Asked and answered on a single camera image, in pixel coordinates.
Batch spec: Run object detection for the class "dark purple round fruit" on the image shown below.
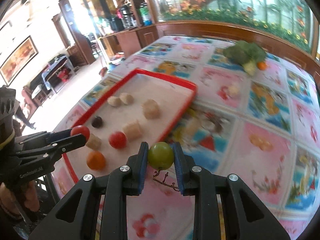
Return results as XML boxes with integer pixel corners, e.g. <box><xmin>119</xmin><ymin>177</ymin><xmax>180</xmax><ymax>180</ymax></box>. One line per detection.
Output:
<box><xmin>91</xmin><ymin>116</ymin><xmax>104</xmax><ymax>128</ymax></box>

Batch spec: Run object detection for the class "green round fruit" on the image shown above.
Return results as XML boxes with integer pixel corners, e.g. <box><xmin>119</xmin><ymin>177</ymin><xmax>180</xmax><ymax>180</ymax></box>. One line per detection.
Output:
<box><xmin>148</xmin><ymin>142</ymin><xmax>174</xmax><ymax>171</ymax></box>

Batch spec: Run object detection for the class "person's left hand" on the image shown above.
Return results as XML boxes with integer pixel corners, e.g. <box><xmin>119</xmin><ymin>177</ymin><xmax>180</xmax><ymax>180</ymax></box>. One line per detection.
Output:
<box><xmin>1</xmin><ymin>181</ymin><xmax>40</xmax><ymax>222</ymax></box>

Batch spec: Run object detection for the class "colourful fruit print tablecloth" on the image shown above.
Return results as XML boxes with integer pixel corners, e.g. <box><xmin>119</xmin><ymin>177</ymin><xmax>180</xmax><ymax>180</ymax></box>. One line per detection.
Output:
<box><xmin>53</xmin><ymin>36</ymin><xmax>319</xmax><ymax>239</ymax></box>

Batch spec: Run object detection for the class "green leafy vegetable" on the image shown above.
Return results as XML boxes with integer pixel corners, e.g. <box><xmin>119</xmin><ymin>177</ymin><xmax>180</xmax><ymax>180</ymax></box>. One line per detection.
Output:
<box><xmin>223</xmin><ymin>40</ymin><xmax>266</xmax><ymax>76</ymax></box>

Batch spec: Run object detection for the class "black thermos jug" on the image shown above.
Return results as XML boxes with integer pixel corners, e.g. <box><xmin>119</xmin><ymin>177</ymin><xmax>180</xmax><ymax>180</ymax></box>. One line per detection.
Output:
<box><xmin>120</xmin><ymin>5</ymin><xmax>137</xmax><ymax>28</ymax></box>

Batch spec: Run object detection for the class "red plastic tray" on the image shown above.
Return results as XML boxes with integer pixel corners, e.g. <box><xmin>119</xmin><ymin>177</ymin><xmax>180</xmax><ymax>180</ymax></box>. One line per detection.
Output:
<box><xmin>63</xmin><ymin>69</ymin><xmax>197</xmax><ymax>183</ymax></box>

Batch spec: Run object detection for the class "large beige block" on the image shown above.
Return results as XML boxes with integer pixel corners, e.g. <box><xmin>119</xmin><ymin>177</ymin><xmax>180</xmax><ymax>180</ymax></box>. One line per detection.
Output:
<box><xmin>142</xmin><ymin>99</ymin><xmax>161</xmax><ymax>119</ymax></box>

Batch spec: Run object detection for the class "green water bottle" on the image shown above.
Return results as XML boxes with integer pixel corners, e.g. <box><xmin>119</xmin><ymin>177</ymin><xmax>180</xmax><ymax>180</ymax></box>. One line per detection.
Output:
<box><xmin>139</xmin><ymin>2</ymin><xmax>152</xmax><ymax>26</ymax></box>

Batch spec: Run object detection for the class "lone beige block far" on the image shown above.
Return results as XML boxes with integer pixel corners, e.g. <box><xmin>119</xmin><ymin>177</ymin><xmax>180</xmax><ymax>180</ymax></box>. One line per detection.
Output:
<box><xmin>227</xmin><ymin>84</ymin><xmax>241</xmax><ymax>99</ymax></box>

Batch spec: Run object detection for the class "small orange by vegetable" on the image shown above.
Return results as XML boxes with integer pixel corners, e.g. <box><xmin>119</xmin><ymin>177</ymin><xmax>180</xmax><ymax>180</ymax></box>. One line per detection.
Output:
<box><xmin>257</xmin><ymin>61</ymin><xmax>268</xmax><ymax>71</ymax></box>

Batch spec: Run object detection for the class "large orange fruit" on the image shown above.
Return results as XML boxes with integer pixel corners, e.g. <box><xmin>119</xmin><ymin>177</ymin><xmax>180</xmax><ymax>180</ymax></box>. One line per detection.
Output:
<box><xmin>86</xmin><ymin>151</ymin><xmax>106</xmax><ymax>171</ymax></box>

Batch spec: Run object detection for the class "framed wall painting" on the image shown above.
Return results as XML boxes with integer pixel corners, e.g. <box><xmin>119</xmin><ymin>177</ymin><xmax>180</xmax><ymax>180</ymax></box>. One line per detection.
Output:
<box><xmin>1</xmin><ymin>36</ymin><xmax>39</xmax><ymax>86</ymax></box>

